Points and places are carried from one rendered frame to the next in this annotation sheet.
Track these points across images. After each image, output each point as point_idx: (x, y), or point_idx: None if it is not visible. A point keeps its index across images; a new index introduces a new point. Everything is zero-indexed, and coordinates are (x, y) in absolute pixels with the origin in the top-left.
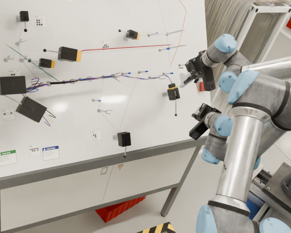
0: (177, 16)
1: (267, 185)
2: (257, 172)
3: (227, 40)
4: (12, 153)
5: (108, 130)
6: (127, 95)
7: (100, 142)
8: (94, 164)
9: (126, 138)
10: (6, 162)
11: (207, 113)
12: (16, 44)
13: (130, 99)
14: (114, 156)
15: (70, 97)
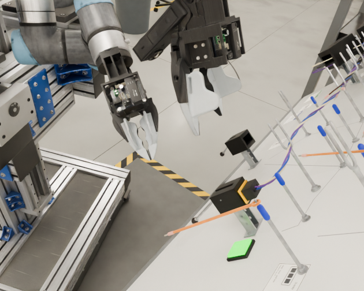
0: None
1: None
2: None
3: None
4: (315, 96)
5: (271, 153)
6: (304, 160)
7: (265, 150)
8: None
9: (236, 135)
10: (309, 97)
11: (129, 54)
12: None
13: (295, 165)
14: (236, 167)
15: (348, 104)
